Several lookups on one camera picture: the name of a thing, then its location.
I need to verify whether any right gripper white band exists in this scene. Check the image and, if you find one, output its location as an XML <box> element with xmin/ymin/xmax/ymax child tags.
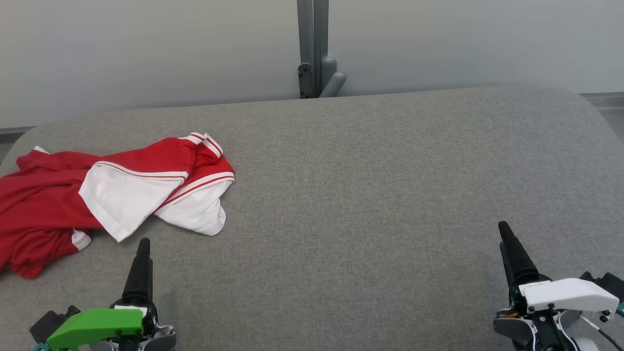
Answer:
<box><xmin>493</xmin><ymin>221</ymin><xmax>621</xmax><ymax>351</ymax></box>

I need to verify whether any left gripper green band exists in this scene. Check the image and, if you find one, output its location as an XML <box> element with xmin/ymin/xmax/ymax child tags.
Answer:
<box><xmin>47</xmin><ymin>238</ymin><xmax>177</xmax><ymax>351</ymax></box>

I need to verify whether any red shirt with white sleeves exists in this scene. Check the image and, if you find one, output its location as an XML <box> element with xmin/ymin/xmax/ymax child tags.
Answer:
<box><xmin>78</xmin><ymin>132</ymin><xmax>236</xmax><ymax>243</ymax></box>

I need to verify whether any red t-shirt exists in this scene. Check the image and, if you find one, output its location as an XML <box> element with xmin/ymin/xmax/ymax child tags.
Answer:
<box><xmin>0</xmin><ymin>145</ymin><xmax>105</xmax><ymax>280</ymax></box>

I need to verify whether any grey fabric sofa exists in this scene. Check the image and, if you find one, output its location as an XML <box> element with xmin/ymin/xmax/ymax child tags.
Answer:
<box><xmin>0</xmin><ymin>87</ymin><xmax>624</xmax><ymax>351</ymax></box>

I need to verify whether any grey metal post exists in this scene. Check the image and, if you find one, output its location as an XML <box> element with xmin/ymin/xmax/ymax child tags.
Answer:
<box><xmin>296</xmin><ymin>0</ymin><xmax>347</xmax><ymax>99</ymax></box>

